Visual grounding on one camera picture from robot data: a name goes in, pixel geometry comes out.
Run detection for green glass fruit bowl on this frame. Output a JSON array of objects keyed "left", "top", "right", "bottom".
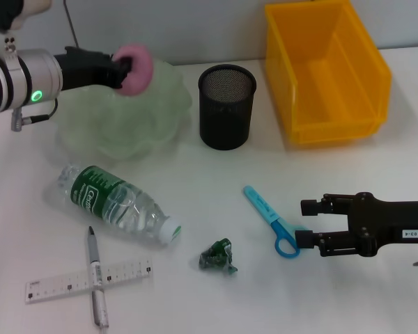
[{"left": 54, "top": 57, "right": 192, "bottom": 163}]

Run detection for pink peach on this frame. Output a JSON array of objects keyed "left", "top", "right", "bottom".
[{"left": 113, "top": 43, "right": 155, "bottom": 97}]

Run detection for transparent plastic ruler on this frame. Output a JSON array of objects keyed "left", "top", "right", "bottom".
[{"left": 24, "top": 256, "right": 154, "bottom": 305}]

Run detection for blue plastic scissors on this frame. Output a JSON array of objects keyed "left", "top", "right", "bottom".
[{"left": 242, "top": 185, "right": 302, "bottom": 259}]

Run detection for clear green-label water bottle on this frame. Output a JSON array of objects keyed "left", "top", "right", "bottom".
[{"left": 43, "top": 161, "right": 182, "bottom": 248}]

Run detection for green plastic wrapper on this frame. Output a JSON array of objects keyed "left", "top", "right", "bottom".
[{"left": 198, "top": 238, "right": 238, "bottom": 276}]

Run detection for grey pen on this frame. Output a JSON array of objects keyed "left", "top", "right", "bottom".
[{"left": 86, "top": 225, "right": 111, "bottom": 330}]

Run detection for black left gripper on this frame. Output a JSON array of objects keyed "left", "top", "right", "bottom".
[{"left": 54, "top": 47, "right": 135, "bottom": 92}]

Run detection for black mesh pen cup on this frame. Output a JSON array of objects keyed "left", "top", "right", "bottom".
[{"left": 197, "top": 63, "right": 258, "bottom": 151}]

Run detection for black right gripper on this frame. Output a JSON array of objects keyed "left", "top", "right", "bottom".
[{"left": 295, "top": 191, "right": 418, "bottom": 258}]

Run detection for yellow plastic storage bin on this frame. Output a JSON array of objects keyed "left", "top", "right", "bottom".
[{"left": 263, "top": 0, "right": 393, "bottom": 145}]

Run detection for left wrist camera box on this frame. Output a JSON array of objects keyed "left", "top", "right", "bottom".
[{"left": 0, "top": 0, "right": 53, "bottom": 38}]

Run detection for left arm grey cable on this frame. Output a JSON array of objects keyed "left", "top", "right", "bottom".
[{"left": 9, "top": 98, "right": 59, "bottom": 132}]

